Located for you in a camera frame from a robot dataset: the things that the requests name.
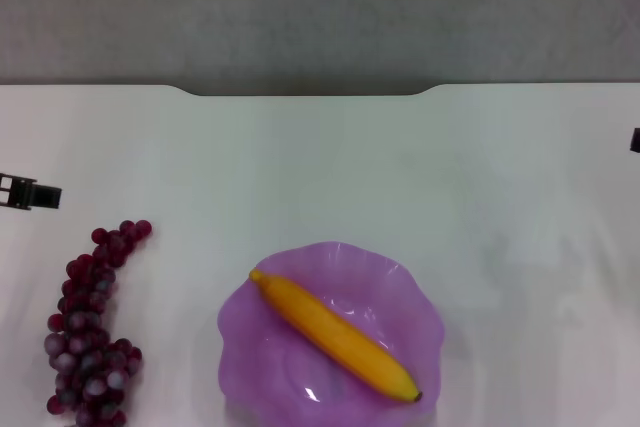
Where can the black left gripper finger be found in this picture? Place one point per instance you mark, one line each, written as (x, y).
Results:
(42, 196)

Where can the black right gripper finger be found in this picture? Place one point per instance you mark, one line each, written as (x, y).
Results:
(636, 141)

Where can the dark red grape bunch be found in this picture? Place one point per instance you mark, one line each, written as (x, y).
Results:
(82, 327)

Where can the yellow banana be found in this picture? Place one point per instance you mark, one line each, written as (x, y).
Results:
(340, 334)

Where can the purple translucent wavy plate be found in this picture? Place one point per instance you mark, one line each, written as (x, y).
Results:
(350, 262)

